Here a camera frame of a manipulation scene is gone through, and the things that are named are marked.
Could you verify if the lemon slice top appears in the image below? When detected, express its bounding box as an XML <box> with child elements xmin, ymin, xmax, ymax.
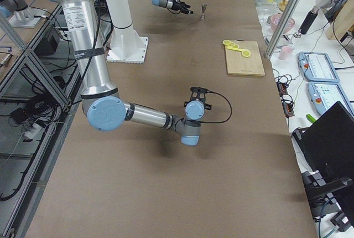
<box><xmin>222</xmin><ymin>39</ymin><xmax>231</xmax><ymax>46</ymax></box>

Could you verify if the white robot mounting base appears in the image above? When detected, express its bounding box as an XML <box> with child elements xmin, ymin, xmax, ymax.
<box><xmin>104</xmin><ymin>0</ymin><xmax>149</xmax><ymax>64</ymax></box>

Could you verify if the yellow plastic knife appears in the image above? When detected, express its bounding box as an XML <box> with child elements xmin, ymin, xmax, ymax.
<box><xmin>226</xmin><ymin>46</ymin><xmax>244</xmax><ymax>53</ymax></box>

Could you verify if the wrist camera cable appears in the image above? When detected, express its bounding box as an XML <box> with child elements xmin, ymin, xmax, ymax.
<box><xmin>197</xmin><ymin>90</ymin><xmax>233</xmax><ymax>124</ymax></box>

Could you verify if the pink cup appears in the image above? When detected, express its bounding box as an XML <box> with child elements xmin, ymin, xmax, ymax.
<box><xmin>278</xmin><ymin>46</ymin><xmax>293</xmax><ymax>60</ymax></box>

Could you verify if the lower teach pendant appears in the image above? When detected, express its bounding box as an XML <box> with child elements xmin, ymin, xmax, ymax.
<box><xmin>308</xmin><ymin>81</ymin><xmax>353</xmax><ymax>116</ymax></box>

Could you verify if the lemon slice front pair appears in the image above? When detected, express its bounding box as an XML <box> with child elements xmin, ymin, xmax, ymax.
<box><xmin>241</xmin><ymin>51</ymin><xmax>251</xmax><ymax>58</ymax></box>

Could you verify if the aluminium frame post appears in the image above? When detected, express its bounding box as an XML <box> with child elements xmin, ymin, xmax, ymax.
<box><xmin>265</xmin><ymin>0</ymin><xmax>300</xmax><ymax>59</ymax></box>

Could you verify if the upper teach pendant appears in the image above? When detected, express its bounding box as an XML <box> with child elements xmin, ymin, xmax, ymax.
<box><xmin>298</xmin><ymin>51</ymin><xmax>340</xmax><ymax>82</ymax></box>

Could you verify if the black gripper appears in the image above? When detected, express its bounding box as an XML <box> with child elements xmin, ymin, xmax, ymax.
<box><xmin>173</xmin><ymin>1</ymin><xmax>193</xmax><ymax>14</ymax></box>
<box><xmin>184</xmin><ymin>99</ymin><xmax>212</xmax><ymax>110</ymax></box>

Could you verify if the teach pendant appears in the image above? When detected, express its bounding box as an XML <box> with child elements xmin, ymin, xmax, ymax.
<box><xmin>298</xmin><ymin>51</ymin><xmax>340</xmax><ymax>82</ymax></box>
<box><xmin>308</xmin><ymin>81</ymin><xmax>353</xmax><ymax>116</ymax></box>

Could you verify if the steel jigger shaker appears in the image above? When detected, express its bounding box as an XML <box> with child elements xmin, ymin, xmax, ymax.
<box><xmin>200</xmin><ymin>3</ymin><xmax>207</xmax><ymax>20</ymax></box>

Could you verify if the pink bowl with ice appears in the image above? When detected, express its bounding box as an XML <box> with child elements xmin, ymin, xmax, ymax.
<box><xmin>269</xmin><ymin>14</ymin><xmax>296</xmax><ymax>34</ymax></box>

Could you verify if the black laptop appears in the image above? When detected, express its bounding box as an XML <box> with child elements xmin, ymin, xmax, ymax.
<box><xmin>292</xmin><ymin>101</ymin><xmax>353</xmax><ymax>180</ymax></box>

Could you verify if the bamboo cutting board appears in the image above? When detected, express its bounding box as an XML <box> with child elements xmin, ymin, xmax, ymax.
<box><xmin>224</xmin><ymin>40</ymin><xmax>265</xmax><ymax>76</ymax></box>

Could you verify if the black thermos bottle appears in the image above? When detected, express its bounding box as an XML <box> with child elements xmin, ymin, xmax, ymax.
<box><xmin>299</xmin><ymin>6</ymin><xmax>320</xmax><ymax>35</ymax></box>

